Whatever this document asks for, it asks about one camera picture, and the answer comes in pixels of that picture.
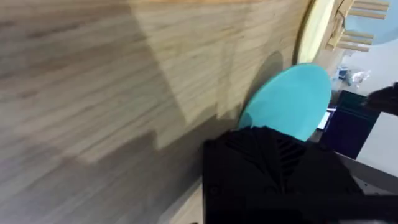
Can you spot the wooden peg dish rack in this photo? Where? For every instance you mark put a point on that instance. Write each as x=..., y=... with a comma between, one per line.
x=353, y=39

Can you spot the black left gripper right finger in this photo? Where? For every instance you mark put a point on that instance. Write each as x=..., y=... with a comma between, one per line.
x=293, y=155

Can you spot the pale yellow round plate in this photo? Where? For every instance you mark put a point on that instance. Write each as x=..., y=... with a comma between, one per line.
x=315, y=29

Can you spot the light blue round plate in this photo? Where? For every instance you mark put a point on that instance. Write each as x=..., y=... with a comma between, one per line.
x=381, y=28

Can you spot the dark blue box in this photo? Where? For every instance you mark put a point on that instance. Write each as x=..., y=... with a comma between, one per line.
x=348, y=127

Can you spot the teal round plate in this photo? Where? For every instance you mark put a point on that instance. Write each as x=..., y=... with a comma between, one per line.
x=290, y=99

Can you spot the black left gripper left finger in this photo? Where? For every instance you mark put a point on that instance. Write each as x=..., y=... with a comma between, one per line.
x=252, y=155

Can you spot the clear plastic bag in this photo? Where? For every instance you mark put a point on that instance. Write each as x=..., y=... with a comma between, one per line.
x=353, y=76

